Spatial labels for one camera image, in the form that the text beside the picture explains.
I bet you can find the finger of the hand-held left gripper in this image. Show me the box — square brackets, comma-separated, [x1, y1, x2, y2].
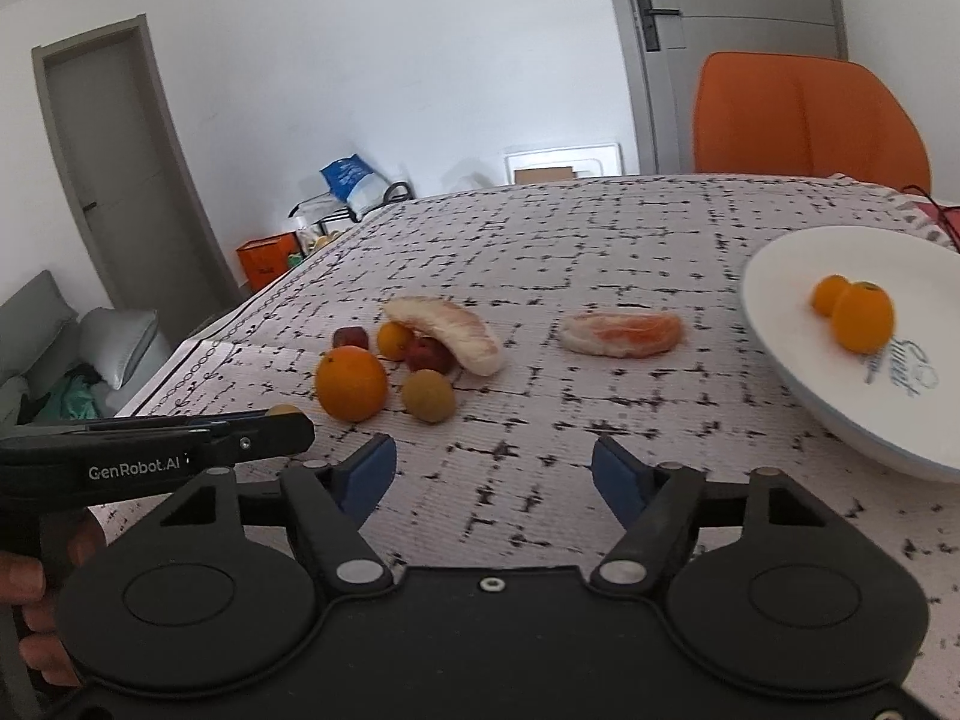
[184, 411, 317, 466]

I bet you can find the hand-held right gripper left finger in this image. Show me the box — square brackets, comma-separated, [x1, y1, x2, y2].
[105, 433, 398, 602]

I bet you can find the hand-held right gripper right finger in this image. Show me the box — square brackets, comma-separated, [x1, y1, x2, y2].
[591, 433, 852, 602]

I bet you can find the large orange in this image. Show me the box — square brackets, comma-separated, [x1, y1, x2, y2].
[315, 345, 389, 423]

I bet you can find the small round orange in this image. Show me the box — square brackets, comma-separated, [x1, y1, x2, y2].
[376, 321, 413, 362]

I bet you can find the pink packaged snack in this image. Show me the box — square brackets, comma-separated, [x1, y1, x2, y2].
[559, 312, 685, 359]

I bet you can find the pomelo segment with white pith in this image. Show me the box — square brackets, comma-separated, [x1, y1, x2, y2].
[382, 296, 505, 377]

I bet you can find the white plate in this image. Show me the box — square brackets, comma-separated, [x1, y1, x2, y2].
[739, 225, 960, 484]

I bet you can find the person's left hand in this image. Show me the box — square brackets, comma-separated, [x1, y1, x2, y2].
[0, 514, 107, 691]

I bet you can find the green cloth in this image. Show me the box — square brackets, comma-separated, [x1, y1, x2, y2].
[37, 375, 102, 421]

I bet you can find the grey cushion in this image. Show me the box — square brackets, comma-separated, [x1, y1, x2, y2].
[79, 307, 173, 391]

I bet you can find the grey sofa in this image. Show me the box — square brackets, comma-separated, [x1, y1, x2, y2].
[0, 270, 177, 427]

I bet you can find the orange box on floor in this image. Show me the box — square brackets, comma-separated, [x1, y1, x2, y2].
[237, 234, 299, 290]

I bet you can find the blue and white bag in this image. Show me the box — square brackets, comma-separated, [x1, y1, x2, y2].
[320, 155, 391, 222]

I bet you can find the small mandarin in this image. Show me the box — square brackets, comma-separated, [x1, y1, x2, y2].
[811, 274, 852, 317]

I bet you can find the medium mandarin with green stem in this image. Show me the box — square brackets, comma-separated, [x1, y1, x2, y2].
[831, 280, 896, 355]

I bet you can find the grey-framed plain door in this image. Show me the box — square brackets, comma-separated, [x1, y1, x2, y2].
[31, 15, 242, 308]

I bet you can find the white foam packaging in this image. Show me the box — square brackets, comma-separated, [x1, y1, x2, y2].
[504, 140, 623, 185]

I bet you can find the orange chair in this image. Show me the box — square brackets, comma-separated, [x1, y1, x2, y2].
[691, 51, 933, 196]

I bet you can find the grey door with black lock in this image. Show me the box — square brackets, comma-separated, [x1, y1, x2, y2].
[600, 0, 852, 175]

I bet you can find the black wire rack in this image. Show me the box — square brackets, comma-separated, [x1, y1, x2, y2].
[289, 180, 415, 237]

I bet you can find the red cable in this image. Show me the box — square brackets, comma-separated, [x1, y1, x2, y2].
[900, 184, 960, 252]

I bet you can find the black door handle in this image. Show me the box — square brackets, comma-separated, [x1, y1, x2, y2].
[635, 0, 681, 53]

